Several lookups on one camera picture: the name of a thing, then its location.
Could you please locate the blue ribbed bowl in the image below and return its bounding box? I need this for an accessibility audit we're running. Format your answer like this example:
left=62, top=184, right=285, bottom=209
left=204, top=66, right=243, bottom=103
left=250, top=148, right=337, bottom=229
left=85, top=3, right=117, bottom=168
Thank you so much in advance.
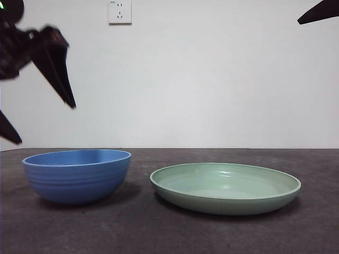
left=21, top=149, right=132, bottom=205

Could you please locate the white wall socket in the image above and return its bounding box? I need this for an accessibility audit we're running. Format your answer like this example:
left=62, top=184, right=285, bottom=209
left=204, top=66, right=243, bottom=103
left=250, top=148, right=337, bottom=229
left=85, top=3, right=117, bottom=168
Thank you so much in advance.
left=108, top=0, right=132, bottom=26

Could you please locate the green round plate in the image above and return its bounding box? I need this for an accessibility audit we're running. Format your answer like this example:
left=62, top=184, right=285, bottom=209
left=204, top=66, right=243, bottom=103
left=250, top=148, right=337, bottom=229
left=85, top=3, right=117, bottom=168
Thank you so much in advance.
left=149, top=162, right=302, bottom=216

